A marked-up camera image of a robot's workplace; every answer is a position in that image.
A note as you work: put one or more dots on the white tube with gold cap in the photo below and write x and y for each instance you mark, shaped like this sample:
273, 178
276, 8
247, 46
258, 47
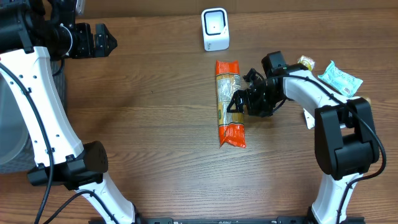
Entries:
310, 120

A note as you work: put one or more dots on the light blue wipes packet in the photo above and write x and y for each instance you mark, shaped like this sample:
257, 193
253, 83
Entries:
341, 81

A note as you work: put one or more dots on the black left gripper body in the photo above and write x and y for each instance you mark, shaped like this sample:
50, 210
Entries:
94, 44

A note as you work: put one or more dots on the green snack packet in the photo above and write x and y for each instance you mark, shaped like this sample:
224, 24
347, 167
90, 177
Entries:
307, 61

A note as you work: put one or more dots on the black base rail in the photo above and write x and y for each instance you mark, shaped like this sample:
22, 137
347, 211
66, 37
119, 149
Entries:
278, 220

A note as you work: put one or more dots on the orange spaghetti packet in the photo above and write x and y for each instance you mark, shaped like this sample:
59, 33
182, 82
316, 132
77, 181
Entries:
230, 125

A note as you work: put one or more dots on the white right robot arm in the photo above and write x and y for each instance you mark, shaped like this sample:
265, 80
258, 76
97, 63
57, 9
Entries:
346, 143

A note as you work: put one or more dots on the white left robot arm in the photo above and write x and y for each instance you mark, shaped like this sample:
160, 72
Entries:
29, 44

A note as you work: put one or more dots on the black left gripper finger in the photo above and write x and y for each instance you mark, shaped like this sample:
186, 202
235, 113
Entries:
104, 49
103, 37

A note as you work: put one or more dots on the grey plastic lattice basket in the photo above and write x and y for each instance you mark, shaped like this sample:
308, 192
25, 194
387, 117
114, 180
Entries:
17, 154

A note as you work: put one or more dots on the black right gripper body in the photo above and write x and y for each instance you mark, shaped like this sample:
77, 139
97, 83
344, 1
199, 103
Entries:
263, 103

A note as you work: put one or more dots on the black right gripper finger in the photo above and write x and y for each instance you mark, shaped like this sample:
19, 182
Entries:
239, 99
235, 108

